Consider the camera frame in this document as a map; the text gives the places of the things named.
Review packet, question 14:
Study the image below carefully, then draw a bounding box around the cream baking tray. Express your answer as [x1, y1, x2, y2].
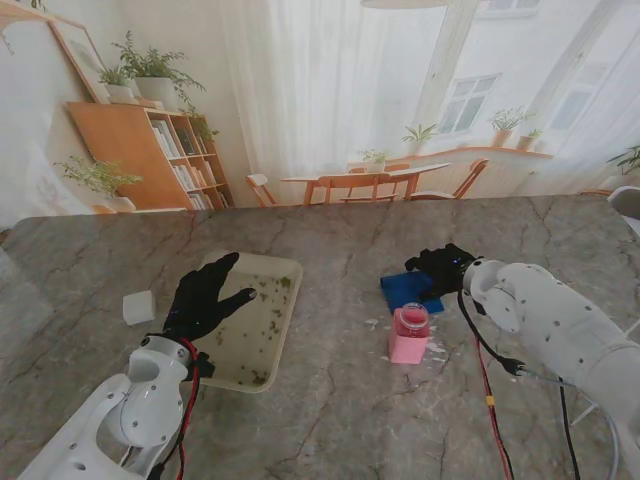
[197, 249, 305, 396]

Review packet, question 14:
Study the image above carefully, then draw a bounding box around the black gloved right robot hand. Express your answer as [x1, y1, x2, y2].
[403, 243, 484, 302]

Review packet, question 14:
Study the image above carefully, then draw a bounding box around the red and black left arm cable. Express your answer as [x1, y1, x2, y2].
[149, 337, 216, 480]

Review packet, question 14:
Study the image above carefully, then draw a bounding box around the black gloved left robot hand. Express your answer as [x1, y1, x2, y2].
[162, 251, 260, 341]

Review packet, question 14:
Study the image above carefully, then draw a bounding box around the pink square jar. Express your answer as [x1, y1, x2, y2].
[388, 302, 431, 365]

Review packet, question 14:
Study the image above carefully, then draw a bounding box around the printed room scene backdrop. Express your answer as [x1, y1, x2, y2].
[0, 0, 640, 221]

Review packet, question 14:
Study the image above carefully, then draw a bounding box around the white square jar cap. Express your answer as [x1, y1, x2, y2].
[122, 289, 157, 327]

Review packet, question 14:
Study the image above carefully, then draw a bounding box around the red and black arm cable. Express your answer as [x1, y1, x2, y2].
[149, 337, 216, 480]
[457, 289, 621, 480]

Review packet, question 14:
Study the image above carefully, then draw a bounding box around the blue plastic scraper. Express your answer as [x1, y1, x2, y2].
[379, 271, 447, 316]

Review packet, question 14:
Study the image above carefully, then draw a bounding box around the red and black right arm cable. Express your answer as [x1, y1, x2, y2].
[457, 289, 621, 480]

